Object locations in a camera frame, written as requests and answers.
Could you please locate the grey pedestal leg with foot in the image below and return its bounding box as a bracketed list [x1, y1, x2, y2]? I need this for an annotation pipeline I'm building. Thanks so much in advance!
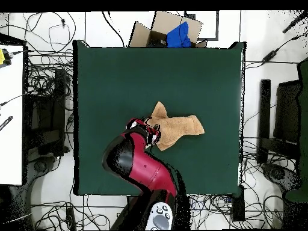
[23, 155, 62, 224]
[261, 162, 301, 193]

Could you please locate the blue cloth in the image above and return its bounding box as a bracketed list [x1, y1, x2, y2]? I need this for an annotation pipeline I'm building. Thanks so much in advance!
[166, 21, 193, 48]

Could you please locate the black rod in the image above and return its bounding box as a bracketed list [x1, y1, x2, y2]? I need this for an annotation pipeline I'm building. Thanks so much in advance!
[282, 10, 308, 34]

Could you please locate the black panel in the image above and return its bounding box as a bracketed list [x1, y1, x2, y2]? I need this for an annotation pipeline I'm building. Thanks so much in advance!
[273, 80, 301, 145]

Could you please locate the dark green table cloth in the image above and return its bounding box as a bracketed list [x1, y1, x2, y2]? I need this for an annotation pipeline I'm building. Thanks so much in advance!
[72, 39, 247, 196]

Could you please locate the black power adapter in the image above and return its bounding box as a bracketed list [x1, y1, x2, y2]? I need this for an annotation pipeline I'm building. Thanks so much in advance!
[261, 49, 278, 63]

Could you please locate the white side table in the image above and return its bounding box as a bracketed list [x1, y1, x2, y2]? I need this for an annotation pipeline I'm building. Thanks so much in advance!
[0, 44, 25, 186]

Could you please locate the dark square frame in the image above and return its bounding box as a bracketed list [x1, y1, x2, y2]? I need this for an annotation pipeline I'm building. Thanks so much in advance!
[184, 10, 220, 41]

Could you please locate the black equipment case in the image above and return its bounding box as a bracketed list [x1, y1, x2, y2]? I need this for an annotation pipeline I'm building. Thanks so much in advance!
[26, 68, 67, 157]

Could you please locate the green cloth covered stand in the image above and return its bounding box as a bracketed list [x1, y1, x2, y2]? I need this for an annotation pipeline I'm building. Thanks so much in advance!
[285, 57, 308, 203]

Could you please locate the black upright bar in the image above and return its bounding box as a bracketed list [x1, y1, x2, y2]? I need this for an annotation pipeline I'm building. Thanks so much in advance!
[257, 79, 272, 165]

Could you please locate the tan terry towel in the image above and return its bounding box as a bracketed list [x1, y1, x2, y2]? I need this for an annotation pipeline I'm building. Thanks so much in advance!
[145, 100, 206, 152]

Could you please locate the yellow and black device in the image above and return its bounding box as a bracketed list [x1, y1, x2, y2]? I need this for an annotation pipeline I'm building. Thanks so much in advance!
[0, 48, 12, 69]

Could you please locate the black flat strip tool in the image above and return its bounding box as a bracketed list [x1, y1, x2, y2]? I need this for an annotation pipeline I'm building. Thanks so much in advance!
[0, 115, 13, 132]

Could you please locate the black power strip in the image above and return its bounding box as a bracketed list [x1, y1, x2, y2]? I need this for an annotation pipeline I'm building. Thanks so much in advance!
[66, 207, 77, 230]

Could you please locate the open cardboard box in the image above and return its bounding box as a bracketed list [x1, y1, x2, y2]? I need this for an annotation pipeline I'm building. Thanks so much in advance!
[128, 10, 208, 48]

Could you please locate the black floor box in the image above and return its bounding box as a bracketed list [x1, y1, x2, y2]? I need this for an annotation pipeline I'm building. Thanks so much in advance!
[231, 185, 245, 222]

